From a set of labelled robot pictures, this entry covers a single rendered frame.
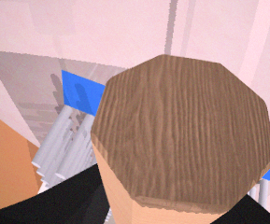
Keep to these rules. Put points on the blue flat strip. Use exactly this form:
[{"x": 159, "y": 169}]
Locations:
[{"x": 81, "y": 93}]

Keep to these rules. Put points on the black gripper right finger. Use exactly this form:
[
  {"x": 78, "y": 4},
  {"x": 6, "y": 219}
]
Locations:
[{"x": 246, "y": 211}]

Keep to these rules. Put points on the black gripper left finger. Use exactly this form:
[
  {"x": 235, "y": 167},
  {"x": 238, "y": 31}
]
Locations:
[{"x": 81, "y": 199}]

